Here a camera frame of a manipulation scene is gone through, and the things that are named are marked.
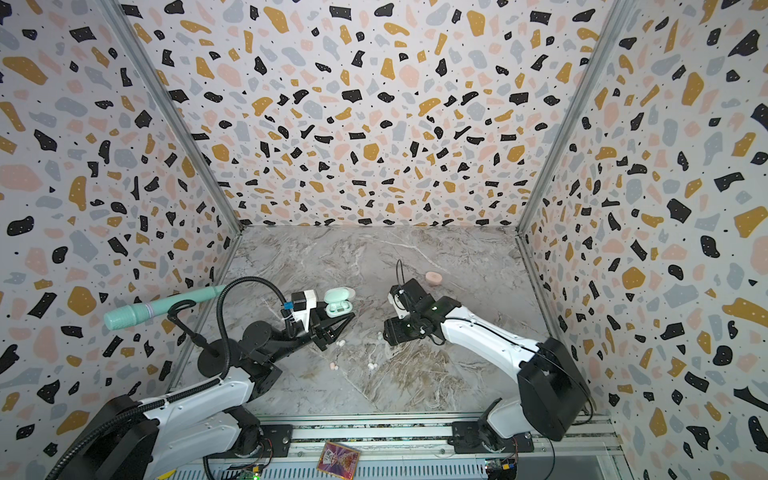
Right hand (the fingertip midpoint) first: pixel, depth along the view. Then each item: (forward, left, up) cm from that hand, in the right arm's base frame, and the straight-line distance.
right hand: (391, 329), depth 82 cm
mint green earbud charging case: (-1, +12, +16) cm, 20 cm away
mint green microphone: (-8, +51, +23) cm, 56 cm away
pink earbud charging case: (+25, -14, -11) cm, 31 cm away
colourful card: (-29, +11, -9) cm, 32 cm away
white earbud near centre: (-7, +5, -10) cm, 13 cm away
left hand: (-2, +8, +16) cm, 18 cm away
